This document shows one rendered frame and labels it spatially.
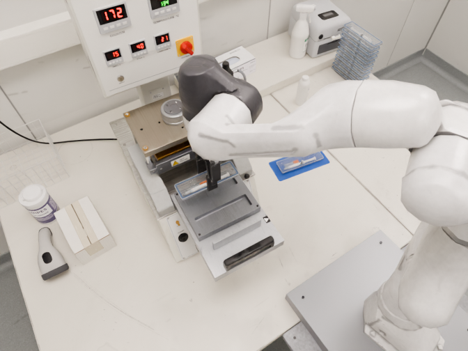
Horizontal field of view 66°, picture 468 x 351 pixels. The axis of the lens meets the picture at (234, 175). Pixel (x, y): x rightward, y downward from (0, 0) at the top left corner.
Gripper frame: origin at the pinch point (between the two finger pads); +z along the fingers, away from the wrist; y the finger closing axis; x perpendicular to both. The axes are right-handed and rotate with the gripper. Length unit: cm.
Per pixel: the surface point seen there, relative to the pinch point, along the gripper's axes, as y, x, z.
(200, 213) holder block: 6.7, -5.9, 7.1
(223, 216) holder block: 10.0, -0.2, 8.5
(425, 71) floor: -74, 229, 106
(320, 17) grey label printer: -60, 87, 10
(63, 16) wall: -73, -17, -13
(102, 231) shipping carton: -10.8, -33.7, 23.2
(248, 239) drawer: 19.5, 2.6, 9.3
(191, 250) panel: 6.4, -10.6, 29.1
